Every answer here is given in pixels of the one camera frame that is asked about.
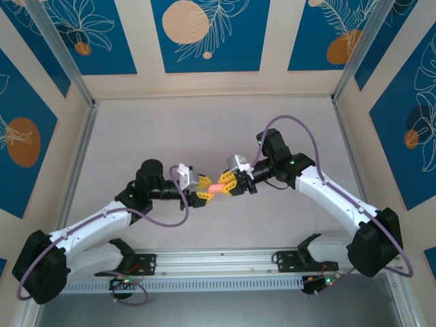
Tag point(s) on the aluminium frame post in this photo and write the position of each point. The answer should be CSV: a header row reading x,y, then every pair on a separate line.
x,y
62,51
365,51

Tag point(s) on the blue floral wall panel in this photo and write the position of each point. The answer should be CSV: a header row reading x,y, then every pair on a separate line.
x,y
238,51
395,143
20,102
306,41
112,34
37,44
408,30

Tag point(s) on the aluminium table side rail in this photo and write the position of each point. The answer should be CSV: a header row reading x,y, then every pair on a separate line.
x,y
77,170
355,170

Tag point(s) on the aluminium lower frame rail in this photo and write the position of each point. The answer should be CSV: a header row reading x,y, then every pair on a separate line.
x,y
403,306
29,316

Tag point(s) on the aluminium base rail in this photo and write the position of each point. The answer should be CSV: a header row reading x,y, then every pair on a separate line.
x,y
218,260

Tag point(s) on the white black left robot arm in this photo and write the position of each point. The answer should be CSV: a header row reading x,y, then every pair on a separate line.
x,y
92,221

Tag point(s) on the black controller board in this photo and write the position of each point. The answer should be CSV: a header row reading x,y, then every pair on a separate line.
x,y
316,286
119,284

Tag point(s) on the pink earbud charging case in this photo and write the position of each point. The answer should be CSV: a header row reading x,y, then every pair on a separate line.
x,y
216,188

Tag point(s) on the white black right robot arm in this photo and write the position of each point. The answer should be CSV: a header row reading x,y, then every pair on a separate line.
x,y
330,194

